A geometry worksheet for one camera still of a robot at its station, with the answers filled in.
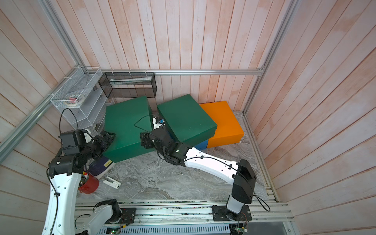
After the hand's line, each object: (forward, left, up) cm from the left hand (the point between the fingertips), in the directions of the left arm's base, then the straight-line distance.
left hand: (114, 141), depth 70 cm
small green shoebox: (+25, +3, -11) cm, 27 cm away
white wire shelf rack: (+16, +17, +2) cm, 24 cm away
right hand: (+3, -14, +2) cm, 15 cm away
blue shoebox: (+8, -46, -17) cm, 50 cm away
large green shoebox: (+15, -36, -3) cm, 39 cm away
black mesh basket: (+50, +12, -2) cm, 52 cm away
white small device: (-12, +7, -25) cm, 28 cm away
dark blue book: (-1, +18, -26) cm, 32 cm away
